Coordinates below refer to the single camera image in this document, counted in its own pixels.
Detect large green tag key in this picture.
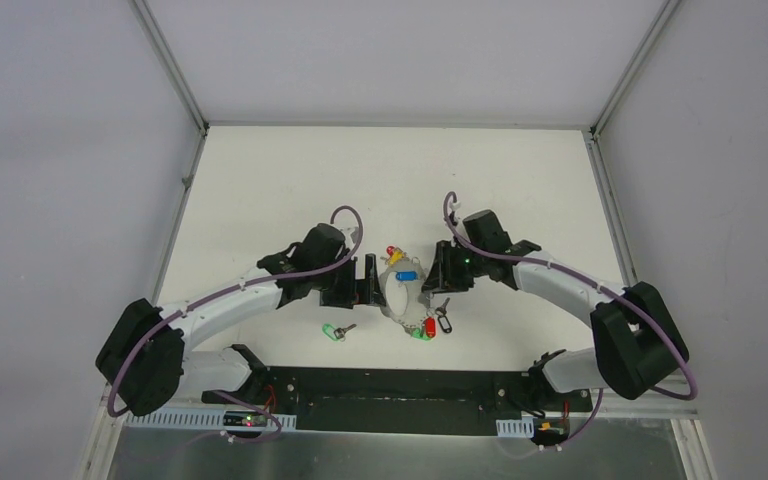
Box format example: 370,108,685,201
411,328,436,341

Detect aluminium frame rail left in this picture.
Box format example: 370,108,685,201
130,1,208,302

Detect white slotted cable duct left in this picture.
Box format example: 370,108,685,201
124,407,297,432

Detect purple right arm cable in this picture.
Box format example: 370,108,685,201
442,191,699,403

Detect white slotted cable duct right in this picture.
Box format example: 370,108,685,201
495,417,535,439

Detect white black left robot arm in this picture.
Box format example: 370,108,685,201
95,223,384,416

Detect black robot base mount plate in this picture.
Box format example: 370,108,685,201
232,367,593,436

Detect large blue tag keys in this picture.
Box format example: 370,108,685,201
395,270,420,282

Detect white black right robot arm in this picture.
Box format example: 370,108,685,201
423,201,699,410

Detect aluminium frame rail right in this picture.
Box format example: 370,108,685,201
582,0,684,284

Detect black fob key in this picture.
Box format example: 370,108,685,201
435,298,453,334

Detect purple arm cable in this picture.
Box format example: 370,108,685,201
442,191,699,403
106,204,365,419

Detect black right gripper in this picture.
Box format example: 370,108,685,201
421,240,488,294

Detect red tag key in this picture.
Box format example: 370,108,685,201
423,317,436,339

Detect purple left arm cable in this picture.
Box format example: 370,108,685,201
106,204,365,419

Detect aluminium frame rail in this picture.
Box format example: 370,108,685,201
582,0,684,284
130,1,208,302

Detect yellow tag key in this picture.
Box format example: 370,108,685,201
386,245,409,266

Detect white slotted cable duct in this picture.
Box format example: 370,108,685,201
495,417,535,439
124,407,297,432

